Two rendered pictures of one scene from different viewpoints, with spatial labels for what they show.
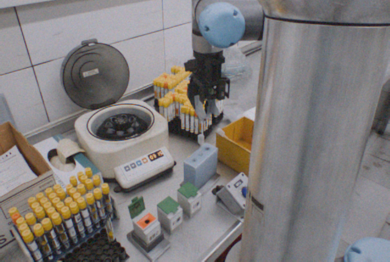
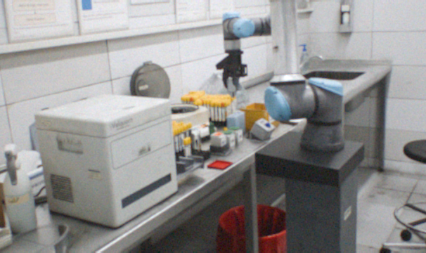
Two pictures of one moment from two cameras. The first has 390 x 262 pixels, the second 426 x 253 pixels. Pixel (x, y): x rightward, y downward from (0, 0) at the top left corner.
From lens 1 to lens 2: 137 cm
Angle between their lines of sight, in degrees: 20
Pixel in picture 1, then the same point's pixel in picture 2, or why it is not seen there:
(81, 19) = (136, 51)
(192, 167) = (233, 118)
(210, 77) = (237, 61)
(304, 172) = (285, 31)
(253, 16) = (256, 23)
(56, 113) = not seen: hidden behind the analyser
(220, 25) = (244, 27)
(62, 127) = not seen: hidden behind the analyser
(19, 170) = not seen: hidden behind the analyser
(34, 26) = (114, 53)
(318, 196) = (289, 37)
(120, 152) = (185, 118)
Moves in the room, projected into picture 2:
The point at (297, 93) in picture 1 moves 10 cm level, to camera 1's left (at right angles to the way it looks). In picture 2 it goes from (279, 14) to (249, 16)
